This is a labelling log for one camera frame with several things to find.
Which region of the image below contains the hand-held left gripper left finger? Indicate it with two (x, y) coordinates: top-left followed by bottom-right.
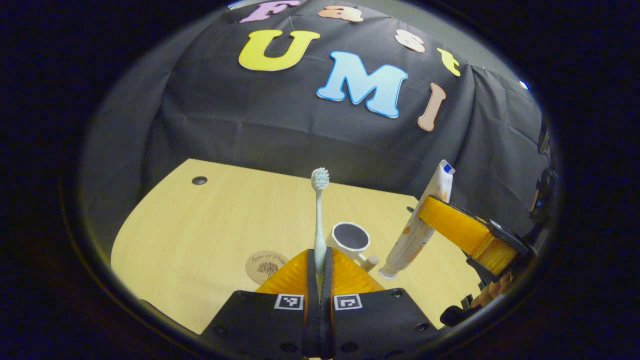
(200, 248), (322, 360)

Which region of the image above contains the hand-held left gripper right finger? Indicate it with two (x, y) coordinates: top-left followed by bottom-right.
(320, 247), (443, 360)

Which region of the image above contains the white toothpaste tube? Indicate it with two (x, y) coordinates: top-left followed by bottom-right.
(378, 160), (456, 281)

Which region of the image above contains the round wooden coaster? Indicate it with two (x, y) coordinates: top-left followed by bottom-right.
(245, 250), (292, 286)

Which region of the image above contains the white cup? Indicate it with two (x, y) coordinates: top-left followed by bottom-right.
(326, 222), (381, 273)

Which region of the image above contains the pale green toothbrush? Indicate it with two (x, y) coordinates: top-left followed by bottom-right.
(311, 167), (331, 286)

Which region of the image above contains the wooden desktop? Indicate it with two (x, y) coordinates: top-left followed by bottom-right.
(111, 159), (483, 336)

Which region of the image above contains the black backdrop cloth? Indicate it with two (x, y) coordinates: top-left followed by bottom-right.
(82, 0), (551, 251)

